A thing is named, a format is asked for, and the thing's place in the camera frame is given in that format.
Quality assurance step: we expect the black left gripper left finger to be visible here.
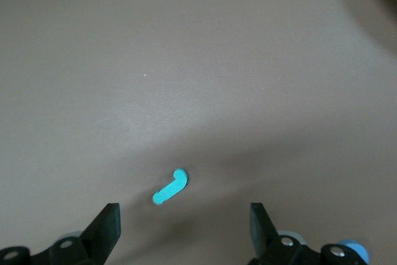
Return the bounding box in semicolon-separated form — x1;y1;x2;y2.
0;202;121;265

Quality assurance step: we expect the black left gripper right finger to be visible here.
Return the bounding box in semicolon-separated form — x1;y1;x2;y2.
248;202;372;265

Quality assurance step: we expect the teal foam letter r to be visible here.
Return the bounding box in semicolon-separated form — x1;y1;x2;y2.
152;169;189;205

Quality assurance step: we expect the brown paper table cover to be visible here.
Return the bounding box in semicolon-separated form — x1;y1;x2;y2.
0;0;397;265

